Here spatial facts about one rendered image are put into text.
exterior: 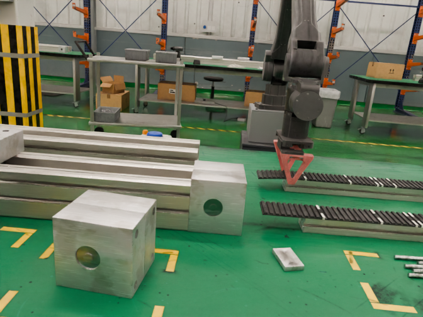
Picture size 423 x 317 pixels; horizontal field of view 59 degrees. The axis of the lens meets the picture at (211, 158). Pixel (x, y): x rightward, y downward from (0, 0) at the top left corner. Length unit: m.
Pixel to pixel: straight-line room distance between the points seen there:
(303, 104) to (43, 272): 0.51
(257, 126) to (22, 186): 0.78
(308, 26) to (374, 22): 7.95
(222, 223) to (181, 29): 7.83
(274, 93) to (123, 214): 0.88
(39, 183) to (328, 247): 0.49
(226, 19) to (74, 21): 3.26
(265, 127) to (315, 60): 0.49
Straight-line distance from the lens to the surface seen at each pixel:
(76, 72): 5.86
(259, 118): 1.23
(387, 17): 8.88
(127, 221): 0.46
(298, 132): 0.80
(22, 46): 3.86
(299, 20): 0.85
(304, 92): 0.72
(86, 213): 0.48
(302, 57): 0.79
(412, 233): 0.75
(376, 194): 0.91
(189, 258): 0.56
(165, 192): 0.62
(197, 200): 0.61
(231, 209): 0.61
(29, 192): 0.68
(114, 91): 5.82
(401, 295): 0.59
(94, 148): 0.82
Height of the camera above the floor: 1.08
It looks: 17 degrees down
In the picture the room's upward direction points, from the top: 5 degrees clockwise
